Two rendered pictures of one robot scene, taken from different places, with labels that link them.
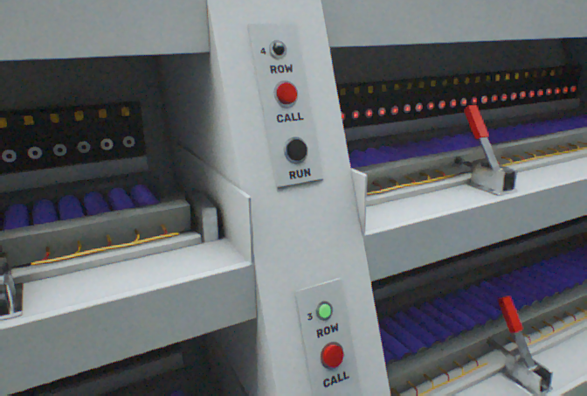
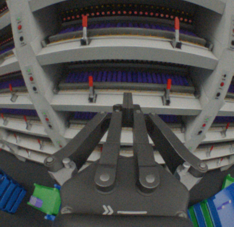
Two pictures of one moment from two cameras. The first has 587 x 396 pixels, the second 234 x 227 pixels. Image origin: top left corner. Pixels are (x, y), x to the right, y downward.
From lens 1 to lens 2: 0.27 m
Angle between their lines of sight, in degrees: 48
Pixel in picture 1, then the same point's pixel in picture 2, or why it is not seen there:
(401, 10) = not seen: outside the picture
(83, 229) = (178, 89)
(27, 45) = (186, 62)
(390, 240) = (221, 111)
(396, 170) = (228, 95)
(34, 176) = (165, 67)
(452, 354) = (216, 125)
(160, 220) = (189, 91)
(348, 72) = not seen: hidden behind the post
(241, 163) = (209, 93)
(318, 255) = (211, 111)
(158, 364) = not seen: hidden behind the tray
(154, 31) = (207, 64)
